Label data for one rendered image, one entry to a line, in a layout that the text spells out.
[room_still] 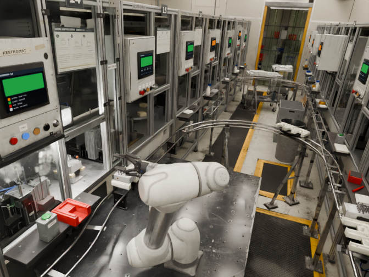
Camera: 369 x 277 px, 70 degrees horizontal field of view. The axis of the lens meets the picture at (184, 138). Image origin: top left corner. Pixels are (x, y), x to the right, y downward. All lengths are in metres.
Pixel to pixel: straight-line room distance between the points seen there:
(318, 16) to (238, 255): 8.44
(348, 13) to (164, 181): 9.03
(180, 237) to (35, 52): 1.11
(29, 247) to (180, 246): 0.72
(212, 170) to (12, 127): 0.87
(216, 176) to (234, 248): 0.92
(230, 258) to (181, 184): 0.91
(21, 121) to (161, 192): 0.75
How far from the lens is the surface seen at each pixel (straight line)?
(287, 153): 4.36
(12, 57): 1.32
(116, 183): 1.93
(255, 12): 9.55
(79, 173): 1.99
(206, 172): 0.94
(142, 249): 1.38
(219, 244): 1.78
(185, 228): 1.45
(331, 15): 9.55
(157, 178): 0.90
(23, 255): 1.52
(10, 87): 1.29
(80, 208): 1.64
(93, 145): 2.09
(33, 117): 1.41
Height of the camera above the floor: 1.93
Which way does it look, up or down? 24 degrees down
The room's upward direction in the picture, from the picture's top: 3 degrees clockwise
